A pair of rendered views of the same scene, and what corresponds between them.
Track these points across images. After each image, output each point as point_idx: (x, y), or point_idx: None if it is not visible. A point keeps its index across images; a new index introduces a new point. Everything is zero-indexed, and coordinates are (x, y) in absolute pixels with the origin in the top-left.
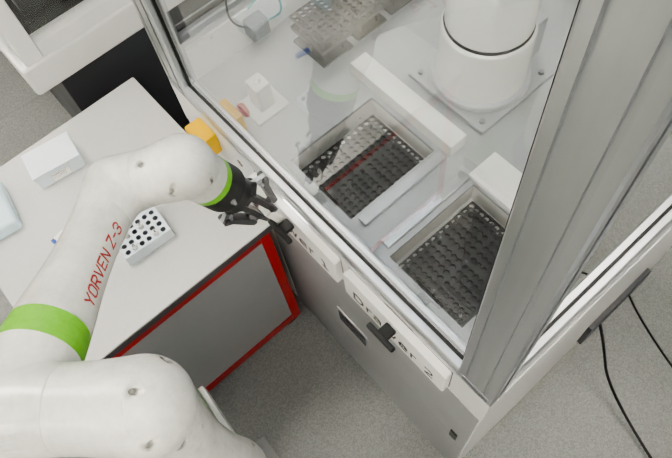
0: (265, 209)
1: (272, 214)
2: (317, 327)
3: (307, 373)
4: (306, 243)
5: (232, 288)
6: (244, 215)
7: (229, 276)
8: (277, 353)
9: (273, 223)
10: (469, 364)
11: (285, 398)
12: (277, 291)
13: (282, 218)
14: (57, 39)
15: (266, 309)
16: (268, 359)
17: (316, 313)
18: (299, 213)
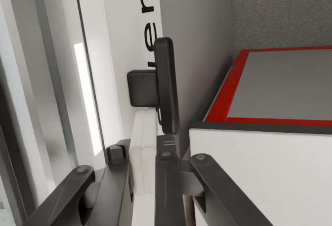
0: (140, 169)
1: (137, 138)
2: (236, 32)
3: (274, 1)
4: (139, 22)
5: (306, 97)
6: (212, 219)
7: (305, 111)
8: (284, 36)
9: (166, 118)
10: None
11: None
12: (249, 68)
13: (137, 111)
14: None
15: (271, 63)
16: (295, 37)
17: (229, 36)
18: (65, 79)
